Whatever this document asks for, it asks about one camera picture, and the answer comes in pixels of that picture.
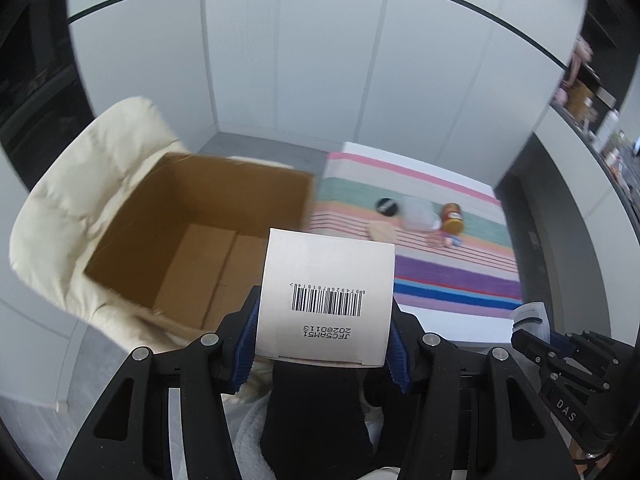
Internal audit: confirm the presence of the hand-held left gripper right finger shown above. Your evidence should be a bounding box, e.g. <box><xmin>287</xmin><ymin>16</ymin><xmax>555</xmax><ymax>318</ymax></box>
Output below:
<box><xmin>387</xmin><ymin>297</ymin><xmax>586</xmax><ymax>480</ymax></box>

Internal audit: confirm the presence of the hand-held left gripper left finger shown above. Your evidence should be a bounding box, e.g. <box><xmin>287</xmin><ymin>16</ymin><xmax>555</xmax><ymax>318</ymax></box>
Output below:
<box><xmin>56</xmin><ymin>287</ymin><xmax>261</xmax><ymax>480</ymax></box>

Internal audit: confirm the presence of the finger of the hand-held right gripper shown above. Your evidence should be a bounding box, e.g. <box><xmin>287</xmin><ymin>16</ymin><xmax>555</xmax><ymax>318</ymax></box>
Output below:
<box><xmin>511</xmin><ymin>327</ymin><xmax>613</xmax><ymax>393</ymax></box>

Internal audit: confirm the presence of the white barcode carton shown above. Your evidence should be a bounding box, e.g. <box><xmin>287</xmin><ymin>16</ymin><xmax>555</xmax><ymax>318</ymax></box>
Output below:
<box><xmin>254</xmin><ymin>228</ymin><xmax>396</xmax><ymax>367</ymax></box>

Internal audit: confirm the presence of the small bottle with pink cap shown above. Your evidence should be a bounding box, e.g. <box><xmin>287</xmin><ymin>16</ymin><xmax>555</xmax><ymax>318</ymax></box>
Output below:
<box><xmin>427</xmin><ymin>232</ymin><xmax>463</xmax><ymax>250</ymax></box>

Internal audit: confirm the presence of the brown cardboard box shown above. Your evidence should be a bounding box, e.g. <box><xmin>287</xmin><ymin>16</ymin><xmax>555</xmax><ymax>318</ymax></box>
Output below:
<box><xmin>84</xmin><ymin>152</ymin><xmax>317</xmax><ymax>333</ymax></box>

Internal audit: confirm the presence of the person's right leg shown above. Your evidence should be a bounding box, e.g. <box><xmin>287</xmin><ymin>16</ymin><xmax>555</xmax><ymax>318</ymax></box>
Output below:
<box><xmin>362</xmin><ymin>374</ymin><xmax>401</xmax><ymax>411</ymax></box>

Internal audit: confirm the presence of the person's leg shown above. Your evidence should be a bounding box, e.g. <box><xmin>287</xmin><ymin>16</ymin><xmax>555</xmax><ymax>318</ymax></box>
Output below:
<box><xmin>362</xmin><ymin>374</ymin><xmax>401</xmax><ymax>411</ymax></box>
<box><xmin>260</xmin><ymin>360</ymin><xmax>377</xmax><ymax>480</ymax></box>

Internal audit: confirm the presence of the striped colourful cloth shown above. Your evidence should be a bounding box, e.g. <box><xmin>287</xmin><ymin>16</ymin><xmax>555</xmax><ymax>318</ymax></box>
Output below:
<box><xmin>307</xmin><ymin>151</ymin><xmax>523</xmax><ymax>321</ymax></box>

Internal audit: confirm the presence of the person's left leg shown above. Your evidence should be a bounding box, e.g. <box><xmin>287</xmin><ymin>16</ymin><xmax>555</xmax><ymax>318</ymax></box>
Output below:
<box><xmin>260</xmin><ymin>360</ymin><xmax>377</xmax><ymax>480</ymax></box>

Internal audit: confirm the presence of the clear plastic container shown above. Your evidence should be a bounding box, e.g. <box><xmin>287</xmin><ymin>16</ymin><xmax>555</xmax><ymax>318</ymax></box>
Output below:
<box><xmin>400</xmin><ymin>199</ymin><xmax>441</xmax><ymax>231</ymax></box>

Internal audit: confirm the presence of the orange jar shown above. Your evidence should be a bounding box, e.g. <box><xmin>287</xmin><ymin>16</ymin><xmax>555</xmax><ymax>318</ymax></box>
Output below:
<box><xmin>440</xmin><ymin>202</ymin><xmax>465</xmax><ymax>236</ymax></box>

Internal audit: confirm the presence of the cluster of small cosmetic containers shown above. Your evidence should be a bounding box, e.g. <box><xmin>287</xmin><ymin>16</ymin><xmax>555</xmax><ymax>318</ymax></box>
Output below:
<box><xmin>597</xmin><ymin>130</ymin><xmax>640</xmax><ymax>196</ymax></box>

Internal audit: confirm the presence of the tall white bottle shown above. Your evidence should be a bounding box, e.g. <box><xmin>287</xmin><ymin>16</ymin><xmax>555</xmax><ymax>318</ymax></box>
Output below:
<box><xmin>596</xmin><ymin>110</ymin><xmax>620</xmax><ymax>153</ymax></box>

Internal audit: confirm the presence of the cream padded chair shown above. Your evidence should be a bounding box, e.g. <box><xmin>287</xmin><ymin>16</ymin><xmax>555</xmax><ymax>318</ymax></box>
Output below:
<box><xmin>9</xmin><ymin>96</ymin><xmax>296</xmax><ymax>356</ymax></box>

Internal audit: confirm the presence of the small brown box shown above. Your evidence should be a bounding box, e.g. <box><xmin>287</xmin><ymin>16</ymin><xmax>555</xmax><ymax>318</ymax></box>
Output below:
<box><xmin>565</xmin><ymin>82</ymin><xmax>596</xmax><ymax>117</ymax></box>

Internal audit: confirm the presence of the pink plush toy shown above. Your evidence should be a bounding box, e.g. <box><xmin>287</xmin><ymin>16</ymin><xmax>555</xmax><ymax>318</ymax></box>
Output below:
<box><xmin>562</xmin><ymin>35</ymin><xmax>595</xmax><ymax>83</ymax></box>

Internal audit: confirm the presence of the black cabinet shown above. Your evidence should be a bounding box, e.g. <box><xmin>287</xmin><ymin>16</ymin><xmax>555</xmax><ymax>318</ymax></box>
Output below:
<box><xmin>0</xmin><ymin>0</ymin><xmax>98</xmax><ymax>161</ymax></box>

